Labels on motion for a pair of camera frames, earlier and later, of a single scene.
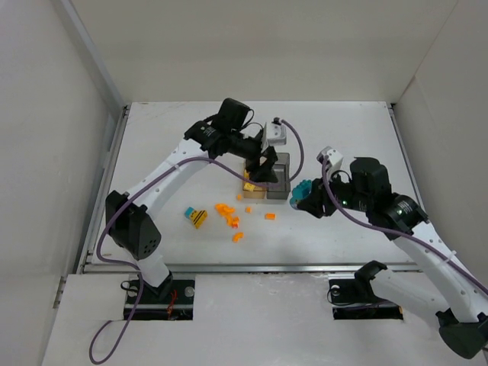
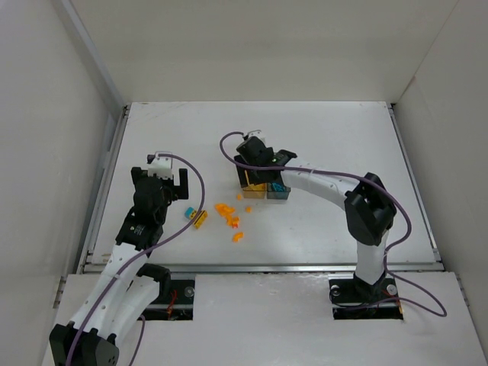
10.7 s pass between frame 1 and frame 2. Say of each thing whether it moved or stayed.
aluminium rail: stayed
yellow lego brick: stayed
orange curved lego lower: stayed
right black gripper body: moved
